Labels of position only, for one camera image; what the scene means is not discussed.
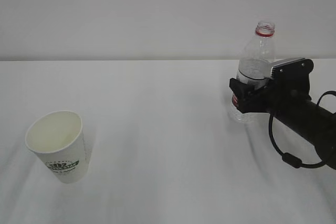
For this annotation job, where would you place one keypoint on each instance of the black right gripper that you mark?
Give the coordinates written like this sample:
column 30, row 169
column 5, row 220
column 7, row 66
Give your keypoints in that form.
column 294, row 81

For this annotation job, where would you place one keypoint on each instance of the clear plastic water bottle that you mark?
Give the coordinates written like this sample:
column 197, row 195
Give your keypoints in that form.
column 259, row 52

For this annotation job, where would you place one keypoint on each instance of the white paper coffee cup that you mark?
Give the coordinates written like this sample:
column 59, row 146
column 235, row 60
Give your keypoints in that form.
column 57, row 140

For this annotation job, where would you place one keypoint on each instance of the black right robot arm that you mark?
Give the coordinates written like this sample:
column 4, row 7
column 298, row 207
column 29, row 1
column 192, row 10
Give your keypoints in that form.
column 312, row 122

